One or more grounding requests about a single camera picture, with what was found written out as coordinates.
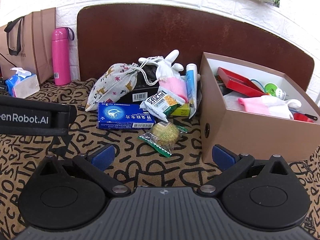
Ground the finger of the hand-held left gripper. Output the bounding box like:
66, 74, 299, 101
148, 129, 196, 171
0, 95, 77, 136

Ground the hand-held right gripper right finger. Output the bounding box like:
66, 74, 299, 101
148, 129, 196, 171
197, 144, 292, 197

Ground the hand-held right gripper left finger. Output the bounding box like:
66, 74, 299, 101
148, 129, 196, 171
32, 144, 132, 197

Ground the brown cardboard box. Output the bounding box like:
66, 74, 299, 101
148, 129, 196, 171
199, 52, 320, 164

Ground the blue medicine box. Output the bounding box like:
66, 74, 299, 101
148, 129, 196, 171
97, 102, 153, 130

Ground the round cookie packet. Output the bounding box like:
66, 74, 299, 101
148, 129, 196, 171
138, 121, 188, 158

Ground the green and white snack packet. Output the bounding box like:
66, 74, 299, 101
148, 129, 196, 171
139, 86, 185, 123

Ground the tan letter-printed cloth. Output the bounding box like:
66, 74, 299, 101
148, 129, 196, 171
0, 77, 320, 240

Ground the blue tissue pack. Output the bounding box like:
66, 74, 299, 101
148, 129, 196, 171
5, 67, 40, 98

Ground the yellow-green small box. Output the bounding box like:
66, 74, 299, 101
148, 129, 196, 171
170, 102, 192, 117

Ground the white and pink glove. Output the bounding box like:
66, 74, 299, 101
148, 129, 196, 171
139, 50, 188, 103
237, 96, 302, 120

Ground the pink insulated bottle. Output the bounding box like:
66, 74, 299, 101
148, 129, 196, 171
52, 27, 75, 86

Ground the brown paper shopping bag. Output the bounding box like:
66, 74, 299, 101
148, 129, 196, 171
0, 7, 56, 84

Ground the red box in carton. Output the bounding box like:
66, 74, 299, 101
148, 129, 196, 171
217, 67, 269, 98

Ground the black cardboard box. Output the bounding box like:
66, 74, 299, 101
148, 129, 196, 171
116, 81, 160, 105

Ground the blue and white tube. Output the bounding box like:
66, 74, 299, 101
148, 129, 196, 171
185, 63, 201, 119

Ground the green tape roll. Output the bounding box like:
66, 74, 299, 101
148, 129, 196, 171
264, 82, 278, 97

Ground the dark cloth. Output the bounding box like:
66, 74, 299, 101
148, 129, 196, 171
139, 65, 159, 81

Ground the brown wooden headboard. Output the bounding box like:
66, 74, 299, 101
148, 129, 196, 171
77, 4, 315, 98

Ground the animal-print drawstring bag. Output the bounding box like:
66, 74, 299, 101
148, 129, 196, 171
85, 56, 162, 112

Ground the red tool with black handle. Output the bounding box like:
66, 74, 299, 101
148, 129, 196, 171
293, 112, 318, 123

